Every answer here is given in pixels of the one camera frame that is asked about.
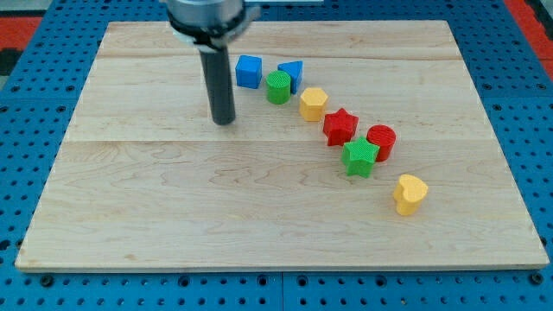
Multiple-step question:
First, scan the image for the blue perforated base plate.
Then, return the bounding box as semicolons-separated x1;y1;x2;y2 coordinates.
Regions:
1;0;552;310

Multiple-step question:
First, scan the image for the blue cube block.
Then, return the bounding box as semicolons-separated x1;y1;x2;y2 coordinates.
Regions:
235;55;263;89

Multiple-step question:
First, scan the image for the yellow heart block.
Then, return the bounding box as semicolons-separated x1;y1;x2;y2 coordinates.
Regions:
392;174;429;216

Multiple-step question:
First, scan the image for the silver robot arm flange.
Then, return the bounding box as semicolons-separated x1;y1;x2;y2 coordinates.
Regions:
165;0;261;53

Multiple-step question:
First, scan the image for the green cylinder block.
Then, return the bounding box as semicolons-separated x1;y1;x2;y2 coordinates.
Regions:
265;70;291;105

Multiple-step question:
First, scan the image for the yellow hexagon block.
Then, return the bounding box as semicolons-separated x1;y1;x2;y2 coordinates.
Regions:
299;87;328;122

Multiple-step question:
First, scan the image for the light wooden board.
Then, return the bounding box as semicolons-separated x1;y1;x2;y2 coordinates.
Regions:
16;21;549;273

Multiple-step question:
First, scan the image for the red star block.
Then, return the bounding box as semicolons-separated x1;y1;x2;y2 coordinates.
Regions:
322;108;359;146

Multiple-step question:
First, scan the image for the blue triangle block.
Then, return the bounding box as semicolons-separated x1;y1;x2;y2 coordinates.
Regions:
277;60;303;94

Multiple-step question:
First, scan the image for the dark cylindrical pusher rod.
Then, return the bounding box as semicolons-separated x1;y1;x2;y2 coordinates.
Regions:
200;48;236;125

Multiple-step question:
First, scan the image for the green star block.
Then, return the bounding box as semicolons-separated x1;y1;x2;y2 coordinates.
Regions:
340;137;380;178

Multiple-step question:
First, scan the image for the red cylinder block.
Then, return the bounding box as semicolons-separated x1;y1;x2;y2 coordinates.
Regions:
366;124;397;162

